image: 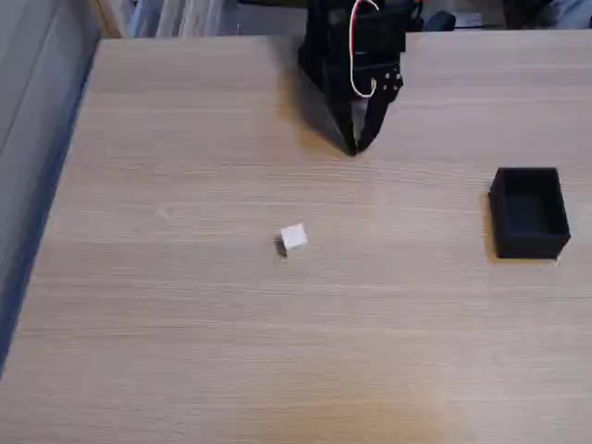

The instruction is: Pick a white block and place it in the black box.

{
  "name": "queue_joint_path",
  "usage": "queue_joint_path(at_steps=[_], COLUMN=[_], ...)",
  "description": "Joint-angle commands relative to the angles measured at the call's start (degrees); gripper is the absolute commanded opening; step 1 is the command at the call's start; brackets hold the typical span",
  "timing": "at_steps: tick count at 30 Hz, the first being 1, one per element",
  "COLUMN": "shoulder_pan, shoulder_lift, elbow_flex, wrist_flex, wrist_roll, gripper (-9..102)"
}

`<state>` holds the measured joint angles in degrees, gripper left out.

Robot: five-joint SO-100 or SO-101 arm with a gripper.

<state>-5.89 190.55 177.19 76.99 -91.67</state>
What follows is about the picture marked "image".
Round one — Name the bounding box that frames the dark blue object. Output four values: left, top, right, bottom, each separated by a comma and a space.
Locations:
424, 11, 457, 32

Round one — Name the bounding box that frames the white block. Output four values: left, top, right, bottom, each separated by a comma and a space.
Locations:
279, 223, 309, 253

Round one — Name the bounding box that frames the red white gripper cable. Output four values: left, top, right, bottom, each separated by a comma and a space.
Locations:
348, 0, 381, 100

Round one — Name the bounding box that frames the black open box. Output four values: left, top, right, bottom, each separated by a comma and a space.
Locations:
488, 166, 573, 260

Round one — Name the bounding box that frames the wooden board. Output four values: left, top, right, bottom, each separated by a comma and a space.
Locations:
88, 0, 127, 39

